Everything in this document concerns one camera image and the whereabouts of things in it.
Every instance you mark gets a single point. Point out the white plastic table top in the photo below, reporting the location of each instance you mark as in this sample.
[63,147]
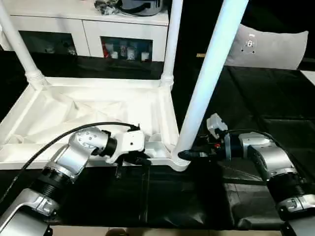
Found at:
[86,105]

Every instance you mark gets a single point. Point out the white plastic table leg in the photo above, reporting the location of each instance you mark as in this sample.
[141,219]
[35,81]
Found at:
[19,49]
[172,37]
[214,73]

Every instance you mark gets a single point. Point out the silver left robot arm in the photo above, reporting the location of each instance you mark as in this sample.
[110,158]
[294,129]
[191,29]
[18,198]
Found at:
[73,152]

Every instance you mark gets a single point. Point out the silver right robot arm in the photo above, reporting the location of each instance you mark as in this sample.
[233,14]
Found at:
[270,157]

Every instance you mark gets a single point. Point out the black work mat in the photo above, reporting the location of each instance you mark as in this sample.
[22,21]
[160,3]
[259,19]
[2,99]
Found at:
[258,98]

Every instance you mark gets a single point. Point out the white cup behind glass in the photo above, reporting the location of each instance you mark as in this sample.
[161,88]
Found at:
[145,56]

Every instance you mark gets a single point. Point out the red bottle behind glass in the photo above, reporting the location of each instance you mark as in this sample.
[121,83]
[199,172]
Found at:
[105,50]

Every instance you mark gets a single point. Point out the grey cushion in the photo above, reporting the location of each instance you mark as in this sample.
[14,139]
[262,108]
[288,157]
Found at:
[268,49]

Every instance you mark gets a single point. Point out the black box with yellow label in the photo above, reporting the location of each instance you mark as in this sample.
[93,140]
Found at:
[194,29]

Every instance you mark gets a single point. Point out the white flat board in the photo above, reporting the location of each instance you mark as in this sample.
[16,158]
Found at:
[308,76]

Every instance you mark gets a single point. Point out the white glass-door cabinet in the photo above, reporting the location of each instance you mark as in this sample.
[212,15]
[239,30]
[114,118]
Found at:
[86,27]

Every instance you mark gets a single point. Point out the grey helmet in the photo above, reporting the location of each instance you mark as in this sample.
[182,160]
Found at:
[142,7]

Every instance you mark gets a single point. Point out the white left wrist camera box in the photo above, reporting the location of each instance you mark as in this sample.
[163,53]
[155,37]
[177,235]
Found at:
[128,142]

